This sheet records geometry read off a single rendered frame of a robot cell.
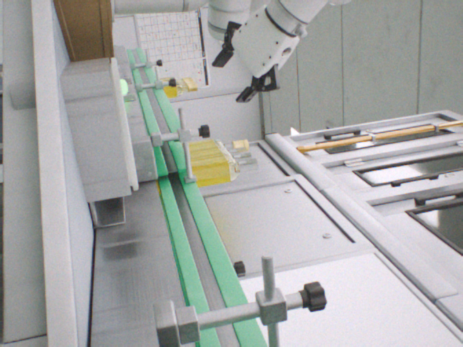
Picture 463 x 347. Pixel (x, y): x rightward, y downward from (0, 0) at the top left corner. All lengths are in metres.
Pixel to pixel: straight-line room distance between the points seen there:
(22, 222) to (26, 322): 0.14
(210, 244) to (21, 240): 0.30
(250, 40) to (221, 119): 6.46
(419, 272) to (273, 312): 0.62
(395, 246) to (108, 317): 0.69
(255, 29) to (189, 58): 6.21
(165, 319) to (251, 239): 0.74
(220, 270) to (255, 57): 0.39
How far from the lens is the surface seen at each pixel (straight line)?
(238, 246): 1.19
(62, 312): 0.65
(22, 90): 0.88
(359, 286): 1.04
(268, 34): 0.93
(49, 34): 0.93
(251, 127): 7.54
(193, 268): 0.81
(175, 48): 7.11
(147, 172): 1.11
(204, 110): 7.33
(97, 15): 1.03
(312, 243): 1.19
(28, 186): 0.80
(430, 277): 1.09
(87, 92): 0.87
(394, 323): 0.96
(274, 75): 0.94
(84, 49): 1.09
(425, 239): 1.30
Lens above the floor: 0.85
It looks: 10 degrees up
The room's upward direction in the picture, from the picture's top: 80 degrees clockwise
